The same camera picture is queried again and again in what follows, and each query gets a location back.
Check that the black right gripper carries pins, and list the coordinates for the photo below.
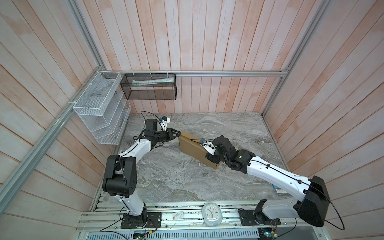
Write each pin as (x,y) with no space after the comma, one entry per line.
(211,157)

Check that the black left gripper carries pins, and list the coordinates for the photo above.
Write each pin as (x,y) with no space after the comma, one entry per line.
(170,132)

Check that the brown cardboard box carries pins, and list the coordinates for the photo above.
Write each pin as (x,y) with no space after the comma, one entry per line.
(191,146)

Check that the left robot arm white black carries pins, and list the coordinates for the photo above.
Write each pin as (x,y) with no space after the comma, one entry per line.
(120,177)

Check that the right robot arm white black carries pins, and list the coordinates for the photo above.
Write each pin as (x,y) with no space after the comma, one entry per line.
(309,197)

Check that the white paper in basket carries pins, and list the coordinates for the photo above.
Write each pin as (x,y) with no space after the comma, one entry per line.
(149,82)

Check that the white round clock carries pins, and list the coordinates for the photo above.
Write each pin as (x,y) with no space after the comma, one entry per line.
(212,214)

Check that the coloured marker pen pack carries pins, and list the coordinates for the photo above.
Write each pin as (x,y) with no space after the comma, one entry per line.
(278,191)

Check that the small white label tag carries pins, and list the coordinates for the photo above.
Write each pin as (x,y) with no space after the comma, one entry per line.
(178,215)

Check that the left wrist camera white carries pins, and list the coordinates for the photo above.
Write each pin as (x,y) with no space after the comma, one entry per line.
(164,121)

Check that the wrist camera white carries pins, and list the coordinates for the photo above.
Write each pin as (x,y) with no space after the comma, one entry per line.
(164,121)
(208,146)

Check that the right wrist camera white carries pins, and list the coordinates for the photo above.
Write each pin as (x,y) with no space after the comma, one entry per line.
(208,146)

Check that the black wire mesh basket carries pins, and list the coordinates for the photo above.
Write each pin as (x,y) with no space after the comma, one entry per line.
(148,93)

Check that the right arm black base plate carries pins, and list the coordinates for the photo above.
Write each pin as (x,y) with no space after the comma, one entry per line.
(252,218)

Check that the white wire mesh shelf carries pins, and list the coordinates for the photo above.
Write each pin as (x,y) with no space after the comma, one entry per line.
(103,108)

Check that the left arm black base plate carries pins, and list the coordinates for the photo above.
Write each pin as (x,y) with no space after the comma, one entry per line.
(151,220)

